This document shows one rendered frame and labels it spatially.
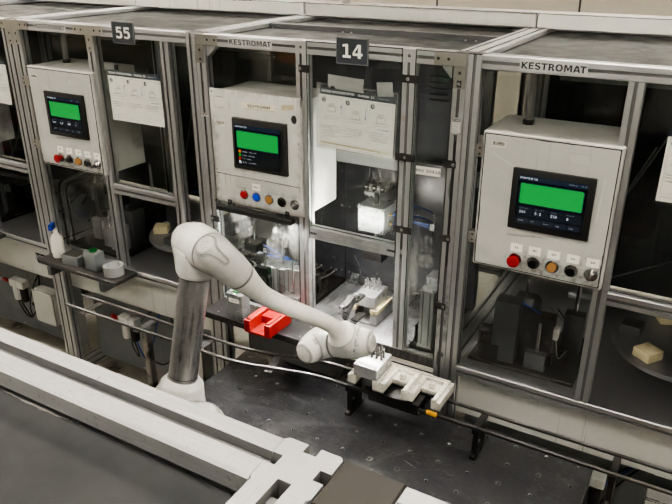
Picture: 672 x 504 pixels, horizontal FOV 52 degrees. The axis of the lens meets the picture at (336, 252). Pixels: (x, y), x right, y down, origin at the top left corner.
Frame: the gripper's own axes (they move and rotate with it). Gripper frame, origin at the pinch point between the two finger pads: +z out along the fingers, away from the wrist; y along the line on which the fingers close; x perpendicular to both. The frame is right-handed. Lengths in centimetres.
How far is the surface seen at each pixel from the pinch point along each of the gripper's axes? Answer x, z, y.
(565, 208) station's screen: -76, -10, 59
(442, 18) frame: 0, 71, 105
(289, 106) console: 26, -8, 79
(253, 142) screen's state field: 41, -10, 64
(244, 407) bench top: 28, -42, -33
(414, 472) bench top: -45, -42, -33
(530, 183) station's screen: -64, -10, 65
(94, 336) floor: 217, 41, -100
